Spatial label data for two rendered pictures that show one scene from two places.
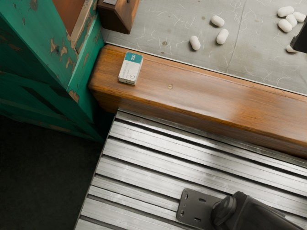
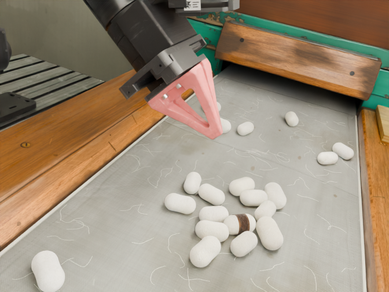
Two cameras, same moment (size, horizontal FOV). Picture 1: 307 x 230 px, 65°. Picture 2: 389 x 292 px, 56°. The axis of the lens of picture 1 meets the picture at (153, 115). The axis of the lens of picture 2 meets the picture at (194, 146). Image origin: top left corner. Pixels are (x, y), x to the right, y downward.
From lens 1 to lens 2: 0.78 m
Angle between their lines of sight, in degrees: 64
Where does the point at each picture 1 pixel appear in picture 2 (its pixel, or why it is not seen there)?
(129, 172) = (79, 88)
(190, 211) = (8, 98)
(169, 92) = not seen: hidden behind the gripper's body
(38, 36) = not seen: outside the picture
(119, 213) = (44, 77)
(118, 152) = not seen: hidden behind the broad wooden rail
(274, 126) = (62, 110)
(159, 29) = (232, 99)
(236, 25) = (242, 148)
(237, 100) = (117, 99)
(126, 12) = (230, 40)
